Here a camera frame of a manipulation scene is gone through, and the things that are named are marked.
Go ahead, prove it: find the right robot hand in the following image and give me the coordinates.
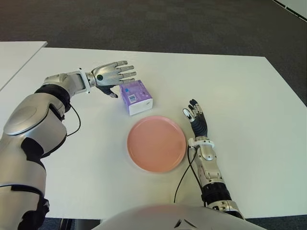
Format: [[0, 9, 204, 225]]
[[182, 98, 209, 139]]

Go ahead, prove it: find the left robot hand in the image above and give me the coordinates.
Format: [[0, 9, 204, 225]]
[[90, 60, 137, 99]]

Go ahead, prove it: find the purple tissue paper pack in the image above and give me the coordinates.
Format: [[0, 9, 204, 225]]
[[119, 80, 154, 116]]

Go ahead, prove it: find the pink round plate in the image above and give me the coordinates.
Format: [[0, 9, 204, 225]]
[[127, 115, 187, 173]]

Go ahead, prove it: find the white side table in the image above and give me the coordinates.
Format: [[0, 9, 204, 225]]
[[0, 41, 48, 92]]

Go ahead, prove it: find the silver robot torso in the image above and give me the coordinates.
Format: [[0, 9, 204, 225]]
[[92, 205, 267, 230]]

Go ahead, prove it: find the white desk with black edge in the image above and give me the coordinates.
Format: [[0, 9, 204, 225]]
[[275, 0, 307, 19]]

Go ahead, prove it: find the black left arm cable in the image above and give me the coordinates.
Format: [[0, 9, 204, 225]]
[[62, 103, 81, 137]]

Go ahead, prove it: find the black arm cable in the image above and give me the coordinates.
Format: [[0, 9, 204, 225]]
[[174, 145, 207, 208], [62, 103, 81, 137]]

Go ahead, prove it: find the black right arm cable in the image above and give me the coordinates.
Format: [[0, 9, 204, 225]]
[[174, 145, 207, 208]]

